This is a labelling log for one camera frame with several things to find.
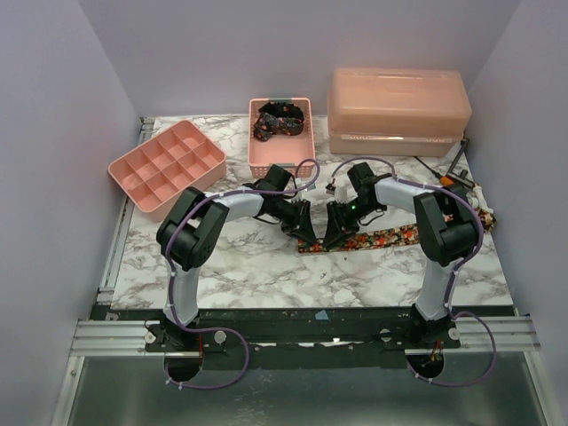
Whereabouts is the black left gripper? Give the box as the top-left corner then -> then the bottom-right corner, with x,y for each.
272,196 -> 318,245

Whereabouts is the colourful faces patterned tie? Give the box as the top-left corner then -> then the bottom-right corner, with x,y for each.
296,211 -> 497,255

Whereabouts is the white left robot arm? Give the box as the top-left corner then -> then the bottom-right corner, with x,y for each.
156,159 -> 320,351

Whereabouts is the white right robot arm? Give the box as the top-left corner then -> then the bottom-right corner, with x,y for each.
323,162 -> 484,348

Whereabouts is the pink plastic basket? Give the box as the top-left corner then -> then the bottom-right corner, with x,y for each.
248,98 -> 315,178

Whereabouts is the dark floral tie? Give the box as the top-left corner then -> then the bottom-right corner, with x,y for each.
253,101 -> 305,142

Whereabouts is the large pink storage box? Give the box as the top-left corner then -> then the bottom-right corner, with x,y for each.
327,67 -> 472,157

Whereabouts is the orange black tool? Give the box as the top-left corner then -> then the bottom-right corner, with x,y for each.
414,138 -> 476,191

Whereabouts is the white plastic fixture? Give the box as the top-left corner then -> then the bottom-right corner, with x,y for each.
468,185 -> 493,214

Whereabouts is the pink divided organizer tray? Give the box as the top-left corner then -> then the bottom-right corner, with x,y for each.
108,120 -> 227,222

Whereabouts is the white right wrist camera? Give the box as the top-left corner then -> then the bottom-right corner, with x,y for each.
325,179 -> 336,196

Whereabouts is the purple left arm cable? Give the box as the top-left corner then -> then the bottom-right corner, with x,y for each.
162,158 -> 321,392

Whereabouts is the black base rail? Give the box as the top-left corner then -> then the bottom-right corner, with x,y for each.
91,304 -> 518,370

